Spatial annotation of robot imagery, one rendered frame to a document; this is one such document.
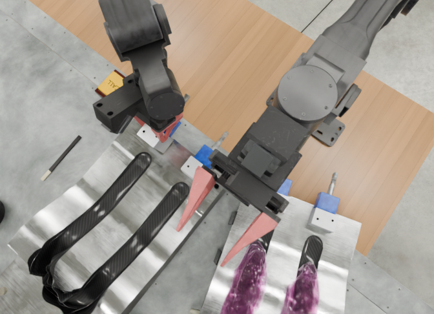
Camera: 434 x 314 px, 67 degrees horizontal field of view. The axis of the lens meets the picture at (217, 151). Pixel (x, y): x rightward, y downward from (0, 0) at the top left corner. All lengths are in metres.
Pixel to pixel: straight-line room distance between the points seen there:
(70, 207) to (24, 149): 0.26
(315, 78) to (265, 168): 0.10
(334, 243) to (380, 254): 0.98
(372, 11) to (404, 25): 1.71
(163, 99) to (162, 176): 0.28
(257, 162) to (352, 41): 0.22
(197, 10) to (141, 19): 0.53
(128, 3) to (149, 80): 0.11
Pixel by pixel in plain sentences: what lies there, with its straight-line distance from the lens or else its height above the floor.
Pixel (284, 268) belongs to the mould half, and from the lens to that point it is 0.72.
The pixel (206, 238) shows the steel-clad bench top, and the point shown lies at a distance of 0.78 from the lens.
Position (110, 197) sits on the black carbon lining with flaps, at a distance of 0.75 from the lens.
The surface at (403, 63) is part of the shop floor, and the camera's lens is 2.06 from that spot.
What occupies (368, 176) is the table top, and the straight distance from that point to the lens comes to 0.87.
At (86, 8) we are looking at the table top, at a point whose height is 0.80.
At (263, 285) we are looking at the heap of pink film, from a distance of 0.70.
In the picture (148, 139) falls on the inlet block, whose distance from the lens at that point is 0.67.
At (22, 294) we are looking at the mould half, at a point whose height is 0.86.
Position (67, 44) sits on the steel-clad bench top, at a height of 0.80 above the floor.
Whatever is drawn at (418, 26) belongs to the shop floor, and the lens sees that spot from 2.22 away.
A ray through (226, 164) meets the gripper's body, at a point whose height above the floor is 1.22.
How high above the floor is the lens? 1.58
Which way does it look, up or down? 75 degrees down
